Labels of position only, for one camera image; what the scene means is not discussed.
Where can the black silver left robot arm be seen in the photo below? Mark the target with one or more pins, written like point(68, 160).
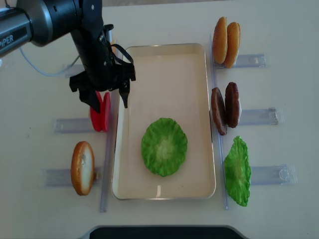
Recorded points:
point(43, 21)

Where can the cream rectangular metal tray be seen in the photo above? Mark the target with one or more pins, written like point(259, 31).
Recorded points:
point(171, 82)

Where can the clear bread holder rail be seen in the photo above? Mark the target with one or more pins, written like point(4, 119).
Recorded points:
point(62, 177)

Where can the clear tomato holder rail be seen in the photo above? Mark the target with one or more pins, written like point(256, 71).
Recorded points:
point(78, 125)

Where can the clear left long rail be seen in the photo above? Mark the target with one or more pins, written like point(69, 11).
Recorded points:
point(110, 149)

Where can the brown meat patty outer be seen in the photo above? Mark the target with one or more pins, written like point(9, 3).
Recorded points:
point(232, 105)

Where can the clear long rail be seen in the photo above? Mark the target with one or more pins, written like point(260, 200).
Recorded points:
point(110, 149)
point(218, 136)

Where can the clear patty holder rail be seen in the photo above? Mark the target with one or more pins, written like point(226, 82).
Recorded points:
point(269, 116)

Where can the green lettuce leaf upright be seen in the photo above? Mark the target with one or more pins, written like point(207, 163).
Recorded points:
point(238, 172)

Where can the clear right long rail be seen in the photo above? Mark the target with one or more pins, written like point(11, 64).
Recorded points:
point(218, 136)

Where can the clear bun holder rail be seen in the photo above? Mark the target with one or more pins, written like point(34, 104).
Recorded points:
point(251, 61)

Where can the sliced bread piece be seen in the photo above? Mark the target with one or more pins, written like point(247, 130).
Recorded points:
point(82, 168)

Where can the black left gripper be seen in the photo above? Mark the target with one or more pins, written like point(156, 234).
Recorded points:
point(107, 67)

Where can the red tomato slice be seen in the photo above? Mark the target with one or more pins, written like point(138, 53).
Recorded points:
point(96, 118)
point(105, 110)

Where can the green lettuce leaf on tray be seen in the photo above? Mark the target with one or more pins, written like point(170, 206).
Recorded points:
point(164, 147)

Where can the golden bun half inner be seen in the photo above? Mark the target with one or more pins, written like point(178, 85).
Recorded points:
point(219, 42)

